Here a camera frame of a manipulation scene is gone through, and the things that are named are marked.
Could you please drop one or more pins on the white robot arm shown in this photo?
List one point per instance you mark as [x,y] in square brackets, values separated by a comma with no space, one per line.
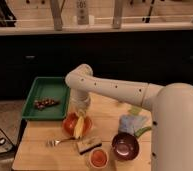
[171,107]

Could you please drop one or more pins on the bunch of red grapes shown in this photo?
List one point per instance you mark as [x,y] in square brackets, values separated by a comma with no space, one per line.
[43,103]

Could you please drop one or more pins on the red bowl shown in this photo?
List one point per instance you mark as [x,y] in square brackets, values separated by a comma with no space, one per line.
[70,121]

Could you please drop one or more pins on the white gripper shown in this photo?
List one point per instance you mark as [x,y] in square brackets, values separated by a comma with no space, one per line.
[80,106]

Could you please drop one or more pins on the white cup orange inside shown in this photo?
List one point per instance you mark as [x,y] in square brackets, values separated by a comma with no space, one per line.
[98,158]

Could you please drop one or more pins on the brown sponge block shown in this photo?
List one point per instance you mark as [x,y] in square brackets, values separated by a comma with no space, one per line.
[88,144]

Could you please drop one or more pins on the green plastic tray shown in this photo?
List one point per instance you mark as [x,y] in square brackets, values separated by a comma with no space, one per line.
[47,88]

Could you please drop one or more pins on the silver fork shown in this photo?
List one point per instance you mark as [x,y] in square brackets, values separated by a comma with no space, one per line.
[53,143]

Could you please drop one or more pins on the dark purple bowl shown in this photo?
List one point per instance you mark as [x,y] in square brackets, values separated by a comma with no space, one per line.
[125,146]

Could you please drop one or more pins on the yellow banana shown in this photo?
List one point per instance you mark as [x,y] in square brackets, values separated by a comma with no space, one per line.
[79,125]

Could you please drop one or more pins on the blue green cloth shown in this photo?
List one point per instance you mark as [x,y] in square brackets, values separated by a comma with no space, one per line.
[133,122]

